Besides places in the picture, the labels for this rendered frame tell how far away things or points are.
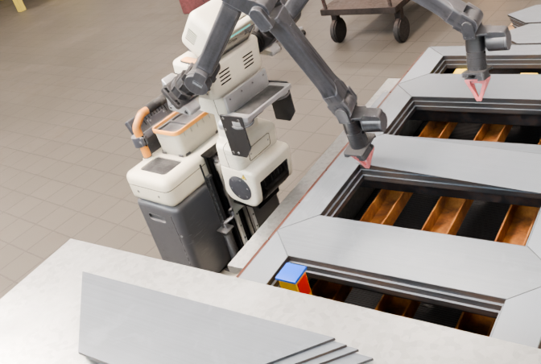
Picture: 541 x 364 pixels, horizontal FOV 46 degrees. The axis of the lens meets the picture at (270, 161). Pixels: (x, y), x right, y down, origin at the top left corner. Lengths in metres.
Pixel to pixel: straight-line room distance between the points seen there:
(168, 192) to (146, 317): 1.08
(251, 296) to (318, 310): 0.15
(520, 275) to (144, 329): 0.82
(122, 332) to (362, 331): 0.48
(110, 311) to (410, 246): 0.74
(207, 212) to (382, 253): 1.05
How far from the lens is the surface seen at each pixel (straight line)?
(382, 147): 2.07
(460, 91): 2.33
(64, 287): 1.61
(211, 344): 1.24
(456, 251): 1.62
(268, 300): 1.31
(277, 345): 1.19
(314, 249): 1.71
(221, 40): 1.79
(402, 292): 1.58
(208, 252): 2.58
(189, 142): 2.47
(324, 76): 1.75
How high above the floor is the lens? 1.91
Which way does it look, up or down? 29 degrees down
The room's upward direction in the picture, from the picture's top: 17 degrees counter-clockwise
